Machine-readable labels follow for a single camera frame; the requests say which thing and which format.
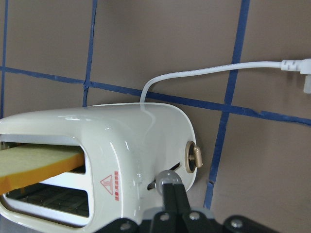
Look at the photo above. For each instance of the orange-crusted toast slice in toaster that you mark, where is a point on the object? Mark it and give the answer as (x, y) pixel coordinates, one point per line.
(29, 164)

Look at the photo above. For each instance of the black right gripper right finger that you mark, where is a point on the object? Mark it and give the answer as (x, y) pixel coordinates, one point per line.
(182, 202)

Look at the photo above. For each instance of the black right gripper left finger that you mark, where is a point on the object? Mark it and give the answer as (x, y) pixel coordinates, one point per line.
(169, 198)

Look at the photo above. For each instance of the white two-slot toaster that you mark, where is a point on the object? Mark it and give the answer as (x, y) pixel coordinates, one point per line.
(124, 149)

